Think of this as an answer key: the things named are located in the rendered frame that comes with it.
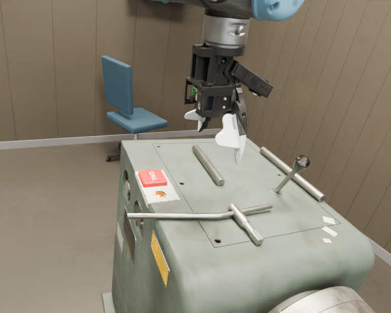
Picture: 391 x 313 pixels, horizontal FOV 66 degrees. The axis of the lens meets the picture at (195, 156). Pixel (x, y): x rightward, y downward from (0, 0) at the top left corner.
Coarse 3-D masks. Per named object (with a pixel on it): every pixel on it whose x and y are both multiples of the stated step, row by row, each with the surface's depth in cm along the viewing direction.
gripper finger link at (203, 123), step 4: (188, 112) 60; (192, 112) 61; (184, 116) 61; (188, 116) 62; (192, 116) 62; (196, 116) 62; (200, 116) 63; (200, 120) 64; (204, 120) 63; (208, 120) 64; (200, 124) 65; (204, 124) 65; (200, 128) 65; (204, 128) 66
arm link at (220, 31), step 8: (208, 16) 47; (216, 16) 52; (208, 24) 47; (216, 24) 46; (224, 24) 46; (232, 24) 46; (240, 24) 47; (248, 24) 48; (208, 32) 48; (216, 32) 47; (224, 32) 46; (232, 32) 47; (240, 32) 46; (208, 40) 48; (216, 40) 47; (224, 40) 47; (232, 40) 47; (240, 40) 48
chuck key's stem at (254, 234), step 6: (234, 204) 68; (228, 210) 68; (234, 210) 66; (234, 216) 66; (240, 216) 65; (240, 222) 64; (246, 222) 63; (246, 228) 63; (252, 228) 62; (252, 234) 61; (258, 234) 61; (258, 240) 59
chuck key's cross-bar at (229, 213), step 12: (264, 204) 70; (132, 216) 61; (144, 216) 61; (156, 216) 62; (168, 216) 62; (180, 216) 63; (192, 216) 63; (204, 216) 64; (216, 216) 64; (228, 216) 66
